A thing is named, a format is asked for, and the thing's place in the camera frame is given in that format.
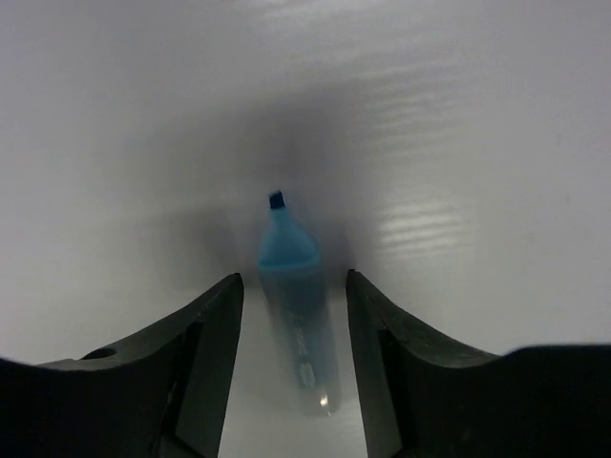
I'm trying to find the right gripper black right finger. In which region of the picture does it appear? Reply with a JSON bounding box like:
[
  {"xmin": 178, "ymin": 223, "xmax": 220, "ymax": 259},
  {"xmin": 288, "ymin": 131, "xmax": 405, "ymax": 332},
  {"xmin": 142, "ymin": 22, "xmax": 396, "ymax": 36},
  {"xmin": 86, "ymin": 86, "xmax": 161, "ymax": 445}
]
[{"xmin": 346, "ymin": 270, "xmax": 610, "ymax": 457}]

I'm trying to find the blue highlighter marker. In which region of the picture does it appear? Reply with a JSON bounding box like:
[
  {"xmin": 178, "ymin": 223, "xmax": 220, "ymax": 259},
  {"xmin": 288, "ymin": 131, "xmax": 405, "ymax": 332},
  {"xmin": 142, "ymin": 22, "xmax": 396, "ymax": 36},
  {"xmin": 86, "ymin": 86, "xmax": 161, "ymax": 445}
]
[{"xmin": 257, "ymin": 191, "xmax": 342, "ymax": 417}]

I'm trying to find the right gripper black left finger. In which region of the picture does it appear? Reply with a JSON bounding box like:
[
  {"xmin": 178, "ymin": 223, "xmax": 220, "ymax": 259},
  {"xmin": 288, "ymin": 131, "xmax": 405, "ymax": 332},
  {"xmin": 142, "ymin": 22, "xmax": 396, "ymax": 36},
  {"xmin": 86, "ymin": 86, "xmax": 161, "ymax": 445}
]
[{"xmin": 1, "ymin": 274, "xmax": 243, "ymax": 457}]

